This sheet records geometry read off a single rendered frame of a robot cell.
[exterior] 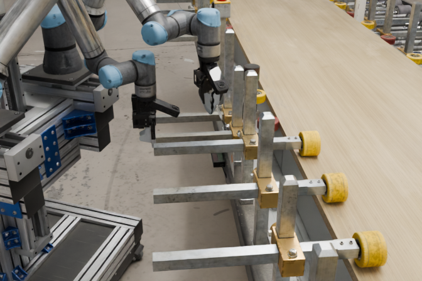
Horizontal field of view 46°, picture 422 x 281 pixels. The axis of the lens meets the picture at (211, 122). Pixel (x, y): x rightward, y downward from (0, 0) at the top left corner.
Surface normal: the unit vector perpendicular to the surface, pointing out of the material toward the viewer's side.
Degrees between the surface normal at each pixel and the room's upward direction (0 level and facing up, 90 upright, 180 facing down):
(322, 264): 90
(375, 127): 0
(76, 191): 0
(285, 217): 90
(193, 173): 0
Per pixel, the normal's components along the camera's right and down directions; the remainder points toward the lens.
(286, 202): 0.10, 0.45
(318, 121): 0.00, -0.89
